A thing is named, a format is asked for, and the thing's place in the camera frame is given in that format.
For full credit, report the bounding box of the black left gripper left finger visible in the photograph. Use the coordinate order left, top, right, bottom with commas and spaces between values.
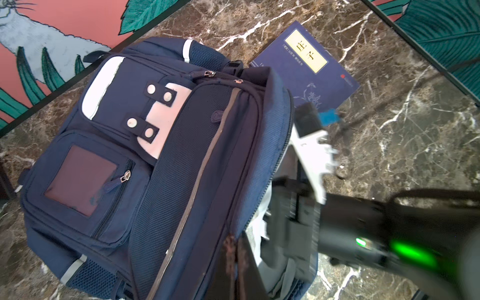
204, 234, 237, 300

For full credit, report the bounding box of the navy blue school backpack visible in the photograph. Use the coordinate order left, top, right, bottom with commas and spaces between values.
20, 37, 312, 300

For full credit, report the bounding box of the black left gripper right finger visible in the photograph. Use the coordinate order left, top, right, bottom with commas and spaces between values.
237, 232, 269, 300

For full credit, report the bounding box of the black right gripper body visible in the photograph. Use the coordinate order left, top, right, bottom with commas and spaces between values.
260, 177, 390, 281

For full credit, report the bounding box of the purple book yellow label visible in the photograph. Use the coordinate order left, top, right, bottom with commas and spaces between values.
249, 21, 360, 113

